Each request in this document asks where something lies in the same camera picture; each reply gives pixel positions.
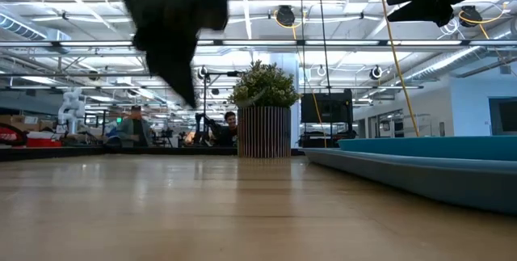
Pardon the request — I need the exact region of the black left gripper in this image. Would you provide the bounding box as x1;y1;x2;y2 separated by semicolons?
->
112;0;229;107

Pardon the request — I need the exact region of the round blue plate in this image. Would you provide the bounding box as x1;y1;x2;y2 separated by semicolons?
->
338;135;517;162

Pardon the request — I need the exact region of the blue plastic tray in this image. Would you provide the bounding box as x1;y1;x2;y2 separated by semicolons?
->
302;147;517;217

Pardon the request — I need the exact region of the person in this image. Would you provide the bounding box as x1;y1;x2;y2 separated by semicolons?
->
118;105;153;148
209;111;239;148

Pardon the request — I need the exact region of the potted plant in ribbed pot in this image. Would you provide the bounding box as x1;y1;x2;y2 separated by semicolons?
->
228;59;301;159

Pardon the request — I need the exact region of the black monitor on stand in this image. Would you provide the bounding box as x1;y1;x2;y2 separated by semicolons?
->
301;89;359;149

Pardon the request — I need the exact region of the red box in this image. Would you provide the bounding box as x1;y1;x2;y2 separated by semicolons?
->
26;137;64;149

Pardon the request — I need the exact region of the brown cardboard box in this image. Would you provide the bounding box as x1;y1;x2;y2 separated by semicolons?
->
0;114;56;133

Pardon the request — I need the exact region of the black ceiling cable reel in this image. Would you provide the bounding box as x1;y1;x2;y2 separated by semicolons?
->
275;5;296;28
460;5;482;28

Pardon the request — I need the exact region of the black camera stand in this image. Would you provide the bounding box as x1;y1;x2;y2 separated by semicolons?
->
200;69;244;147

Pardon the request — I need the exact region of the yellow hanging cable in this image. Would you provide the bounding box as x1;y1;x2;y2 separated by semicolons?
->
375;0;421;138

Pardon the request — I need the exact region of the black aluminium table frame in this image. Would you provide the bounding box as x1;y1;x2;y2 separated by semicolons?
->
0;145;306;162

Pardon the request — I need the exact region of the dark wall screen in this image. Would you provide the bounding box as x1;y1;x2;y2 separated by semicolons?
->
488;96;517;136

